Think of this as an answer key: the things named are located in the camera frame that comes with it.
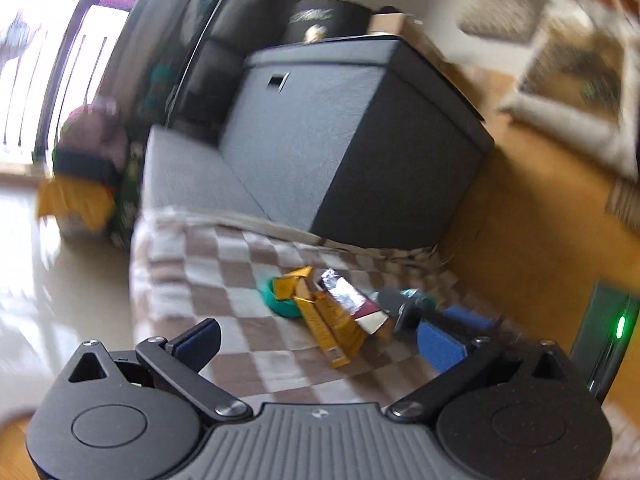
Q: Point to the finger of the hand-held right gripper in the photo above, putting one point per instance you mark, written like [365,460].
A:
[467,319]
[410,317]

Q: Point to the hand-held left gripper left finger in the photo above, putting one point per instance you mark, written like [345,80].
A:
[197,342]

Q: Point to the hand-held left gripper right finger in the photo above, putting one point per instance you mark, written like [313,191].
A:
[440,347]

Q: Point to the dark teal packet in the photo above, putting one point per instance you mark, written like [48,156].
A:
[400,296]

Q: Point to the maroon packet silver foil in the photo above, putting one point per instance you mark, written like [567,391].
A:
[350,295]

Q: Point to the gold cardboard box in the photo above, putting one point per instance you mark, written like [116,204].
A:
[320,330]
[345,325]

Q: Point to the green tape roll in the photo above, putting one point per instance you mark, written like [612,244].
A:
[272,300]

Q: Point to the small gold box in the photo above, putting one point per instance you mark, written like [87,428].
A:
[287,285]

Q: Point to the brown white checkered blanket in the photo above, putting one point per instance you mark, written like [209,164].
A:
[225,280]

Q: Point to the wooden backboard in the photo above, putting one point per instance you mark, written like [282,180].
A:
[540,220]

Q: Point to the green cardboard box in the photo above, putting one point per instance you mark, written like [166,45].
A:
[127,200]

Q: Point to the grey seat cushion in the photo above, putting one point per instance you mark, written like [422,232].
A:
[190,175]

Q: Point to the yellow cloth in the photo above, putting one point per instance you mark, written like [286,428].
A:
[75,202]

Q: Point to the grey fabric storage box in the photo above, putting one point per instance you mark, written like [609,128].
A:
[350,110]

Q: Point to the pink bag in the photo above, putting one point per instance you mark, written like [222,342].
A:
[95,127]

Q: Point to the embroidered picture cushion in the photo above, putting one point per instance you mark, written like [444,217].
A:
[575,70]

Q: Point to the brown cardboard box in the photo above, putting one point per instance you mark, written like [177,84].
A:
[395,22]

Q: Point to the black shelf unit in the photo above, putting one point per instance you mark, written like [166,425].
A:
[230,35]

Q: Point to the brown curtain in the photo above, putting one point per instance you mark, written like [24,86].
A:
[150,35]

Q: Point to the black round box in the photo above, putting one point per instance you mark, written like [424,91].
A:
[325,17]

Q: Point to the beige woven cushion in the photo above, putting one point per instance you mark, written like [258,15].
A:
[500,0]

